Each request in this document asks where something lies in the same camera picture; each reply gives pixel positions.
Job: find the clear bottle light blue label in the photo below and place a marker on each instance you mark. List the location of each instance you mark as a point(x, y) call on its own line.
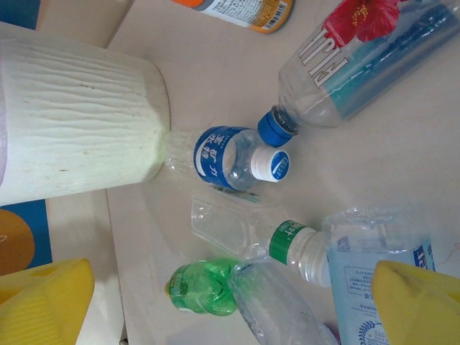
point(359, 273)

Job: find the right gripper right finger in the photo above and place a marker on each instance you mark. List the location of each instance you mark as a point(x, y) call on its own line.
point(420, 309)

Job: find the white ribbed waste bin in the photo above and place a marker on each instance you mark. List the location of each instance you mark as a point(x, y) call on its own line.
point(72, 125)

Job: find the long clear bottle white cap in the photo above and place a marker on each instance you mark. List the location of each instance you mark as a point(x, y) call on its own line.
point(273, 309)

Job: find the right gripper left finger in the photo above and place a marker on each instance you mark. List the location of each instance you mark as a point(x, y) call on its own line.
point(39, 309)

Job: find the orange-capped supplement jar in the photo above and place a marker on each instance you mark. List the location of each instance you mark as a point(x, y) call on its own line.
point(251, 14)

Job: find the clear bottle red flower print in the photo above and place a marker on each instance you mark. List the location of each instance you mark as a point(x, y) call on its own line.
point(341, 72)

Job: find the green plastic bottle yellow cap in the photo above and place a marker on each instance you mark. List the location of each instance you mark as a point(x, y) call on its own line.
point(201, 287)

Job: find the clear bottle green neck band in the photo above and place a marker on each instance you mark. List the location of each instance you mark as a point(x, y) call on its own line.
point(223, 226)

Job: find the small bottle blue label white cap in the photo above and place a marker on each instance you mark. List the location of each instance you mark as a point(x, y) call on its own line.
point(215, 154)

